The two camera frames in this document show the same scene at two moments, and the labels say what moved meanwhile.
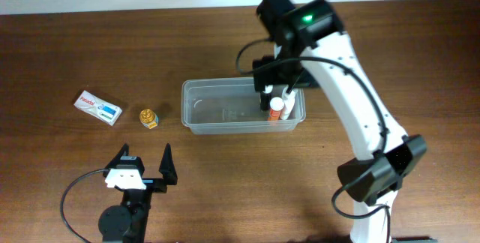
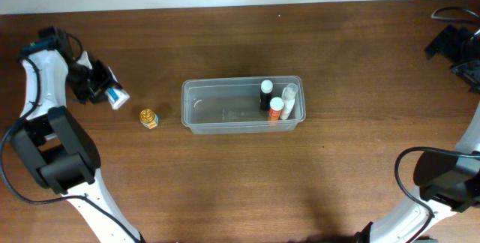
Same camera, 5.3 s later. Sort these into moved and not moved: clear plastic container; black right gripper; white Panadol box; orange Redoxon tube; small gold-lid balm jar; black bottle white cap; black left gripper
Moved: black left gripper; white Panadol box; black right gripper
Not moved: clear plastic container; orange Redoxon tube; black bottle white cap; small gold-lid balm jar
